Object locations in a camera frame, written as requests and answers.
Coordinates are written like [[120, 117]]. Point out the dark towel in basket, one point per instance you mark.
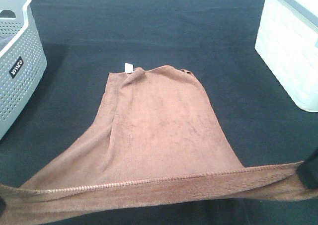
[[4, 40]]

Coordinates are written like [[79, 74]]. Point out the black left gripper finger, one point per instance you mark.
[[2, 204]]

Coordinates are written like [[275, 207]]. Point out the grey perforated laundry basket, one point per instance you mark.
[[22, 60]]

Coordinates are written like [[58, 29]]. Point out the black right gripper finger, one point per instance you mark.
[[308, 171]]

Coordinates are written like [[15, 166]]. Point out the brown microfibre towel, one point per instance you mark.
[[155, 140]]

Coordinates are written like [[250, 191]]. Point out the white plastic storage bin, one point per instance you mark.
[[287, 41]]

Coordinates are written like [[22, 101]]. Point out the black table cloth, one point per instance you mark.
[[86, 40]]

